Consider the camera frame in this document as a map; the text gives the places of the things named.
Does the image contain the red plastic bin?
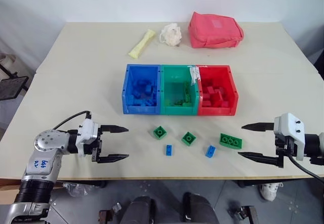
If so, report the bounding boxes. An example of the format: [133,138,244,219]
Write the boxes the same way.
[196,65,239,116]

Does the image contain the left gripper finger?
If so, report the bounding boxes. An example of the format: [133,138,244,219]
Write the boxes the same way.
[101,124,130,135]
[98,153,130,164]

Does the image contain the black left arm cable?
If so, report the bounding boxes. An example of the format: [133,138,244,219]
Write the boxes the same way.
[52,110,92,131]

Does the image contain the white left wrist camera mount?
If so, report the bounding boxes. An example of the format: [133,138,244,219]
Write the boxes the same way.
[76,119,101,158]

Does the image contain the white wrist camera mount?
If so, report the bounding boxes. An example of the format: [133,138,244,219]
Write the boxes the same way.
[273,112,306,162]
[76,119,101,158]

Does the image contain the red fabric pouch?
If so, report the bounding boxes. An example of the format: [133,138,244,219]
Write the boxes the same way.
[187,11,245,49]

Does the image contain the black metal stand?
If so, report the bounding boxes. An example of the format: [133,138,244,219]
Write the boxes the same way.
[0,63,29,101]

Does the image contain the green plastic bin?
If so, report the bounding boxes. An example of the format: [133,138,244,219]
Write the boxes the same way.
[159,64,199,116]

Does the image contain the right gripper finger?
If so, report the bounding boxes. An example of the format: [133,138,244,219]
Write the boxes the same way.
[237,152,279,168]
[241,122,275,132]

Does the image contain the clear plastic wrapper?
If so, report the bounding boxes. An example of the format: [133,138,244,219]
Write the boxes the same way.
[62,182,90,197]

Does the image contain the white tape strip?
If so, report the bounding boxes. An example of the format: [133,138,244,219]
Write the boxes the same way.
[188,66,201,86]

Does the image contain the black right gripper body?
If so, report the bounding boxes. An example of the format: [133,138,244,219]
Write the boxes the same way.
[274,133,296,169]

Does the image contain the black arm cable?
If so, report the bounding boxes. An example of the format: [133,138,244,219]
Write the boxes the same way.
[288,155,324,180]
[52,110,92,131]

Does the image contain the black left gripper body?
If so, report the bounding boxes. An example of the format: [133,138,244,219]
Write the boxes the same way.
[91,125,103,163]

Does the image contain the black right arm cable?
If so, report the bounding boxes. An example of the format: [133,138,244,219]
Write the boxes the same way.
[288,155,324,180]

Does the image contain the blue plastic bin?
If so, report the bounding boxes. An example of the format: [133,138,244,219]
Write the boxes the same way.
[122,64,163,115]

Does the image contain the pale yellow soft tube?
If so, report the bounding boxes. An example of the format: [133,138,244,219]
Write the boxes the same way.
[128,29,156,60]

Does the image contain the white sneaker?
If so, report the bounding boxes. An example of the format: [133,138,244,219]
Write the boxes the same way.
[260,182,285,202]

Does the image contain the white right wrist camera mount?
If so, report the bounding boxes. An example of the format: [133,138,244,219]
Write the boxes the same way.
[273,112,306,162]

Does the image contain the brown cardboard box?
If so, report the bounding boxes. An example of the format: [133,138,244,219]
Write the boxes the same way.
[0,183,22,205]

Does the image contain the green square toy brick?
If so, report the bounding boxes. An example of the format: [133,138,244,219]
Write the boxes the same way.
[152,125,168,141]
[181,131,197,147]

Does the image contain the dark rounded shape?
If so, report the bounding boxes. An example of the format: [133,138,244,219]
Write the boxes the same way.
[182,192,220,224]
[128,195,156,224]

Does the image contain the cream mesh bath sponge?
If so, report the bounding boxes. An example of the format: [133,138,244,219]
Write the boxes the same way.
[159,23,183,47]

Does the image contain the long green toy brick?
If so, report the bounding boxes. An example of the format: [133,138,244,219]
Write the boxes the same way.
[218,133,244,150]

